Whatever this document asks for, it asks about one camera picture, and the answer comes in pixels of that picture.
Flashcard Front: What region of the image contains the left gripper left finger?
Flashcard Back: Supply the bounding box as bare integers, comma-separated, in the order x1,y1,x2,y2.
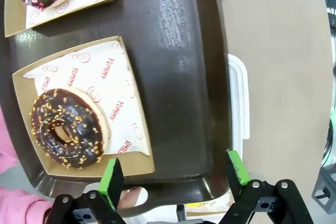
49,157,127,224

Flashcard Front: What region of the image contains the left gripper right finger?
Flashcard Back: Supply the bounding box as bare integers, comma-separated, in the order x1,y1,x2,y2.
217,150,314,224

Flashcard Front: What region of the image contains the chocolate donut with nut bits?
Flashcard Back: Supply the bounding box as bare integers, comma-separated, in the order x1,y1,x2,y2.
30,88,112,170

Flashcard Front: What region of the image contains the paper liner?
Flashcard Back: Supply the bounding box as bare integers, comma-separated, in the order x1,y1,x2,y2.
23,40,152,156
186,198,232,212
25,0,115,29

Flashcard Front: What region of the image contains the cardboard box of nut donut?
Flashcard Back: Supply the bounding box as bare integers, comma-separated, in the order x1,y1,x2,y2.
12,35,155,176

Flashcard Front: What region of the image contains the dark brown serving tray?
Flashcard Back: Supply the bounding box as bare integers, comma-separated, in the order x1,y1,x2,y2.
0,0,232,219

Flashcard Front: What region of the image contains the cardboard box of rainbow donut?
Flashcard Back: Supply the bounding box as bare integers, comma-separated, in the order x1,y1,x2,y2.
4,0,116,38

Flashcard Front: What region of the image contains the person's right forearm pink sleeve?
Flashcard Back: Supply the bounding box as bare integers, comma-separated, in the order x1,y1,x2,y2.
0,186,55,224

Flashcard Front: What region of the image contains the cardboard box of yellow donut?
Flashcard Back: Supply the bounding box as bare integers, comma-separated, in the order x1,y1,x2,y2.
185,192,235,213

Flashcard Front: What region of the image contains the paper liner under yellow donut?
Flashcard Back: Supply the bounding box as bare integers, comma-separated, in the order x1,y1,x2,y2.
186,198,232,212

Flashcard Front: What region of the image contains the person's right hand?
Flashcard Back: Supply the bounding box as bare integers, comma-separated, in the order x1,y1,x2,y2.
118,187,150,210

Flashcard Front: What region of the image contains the white display case base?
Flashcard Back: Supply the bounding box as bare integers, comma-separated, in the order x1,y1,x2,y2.
226,53,250,156

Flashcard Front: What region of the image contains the grey metal frame bracket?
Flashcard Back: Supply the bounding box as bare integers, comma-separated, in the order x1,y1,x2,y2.
311,163,336,215

